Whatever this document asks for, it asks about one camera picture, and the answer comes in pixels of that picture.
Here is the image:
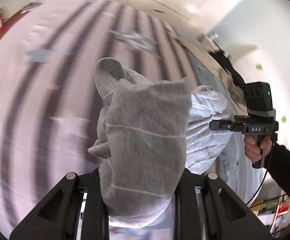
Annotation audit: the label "beige trousers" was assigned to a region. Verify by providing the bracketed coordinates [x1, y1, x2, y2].
[173, 34, 247, 115]

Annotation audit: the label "black garment on bed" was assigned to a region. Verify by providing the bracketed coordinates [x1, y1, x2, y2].
[209, 50, 245, 88]

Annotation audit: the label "black right sleeve forearm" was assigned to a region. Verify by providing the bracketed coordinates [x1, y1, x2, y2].
[264, 144, 290, 197]

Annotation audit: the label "red fire extinguisher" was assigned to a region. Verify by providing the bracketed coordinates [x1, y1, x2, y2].
[0, 7, 4, 31]

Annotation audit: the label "shelf with clutter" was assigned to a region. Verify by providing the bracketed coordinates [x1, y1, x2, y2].
[249, 190, 290, 238]

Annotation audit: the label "striped blue bed sheet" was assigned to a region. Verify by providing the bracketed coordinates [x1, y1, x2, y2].
[0, 0, 265, 240]

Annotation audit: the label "right hand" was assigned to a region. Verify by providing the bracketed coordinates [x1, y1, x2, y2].
[244, 135, 272, 162]

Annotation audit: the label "grey striped t-shirt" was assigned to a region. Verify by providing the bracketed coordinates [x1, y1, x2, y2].
[89, 57, 234, 229]

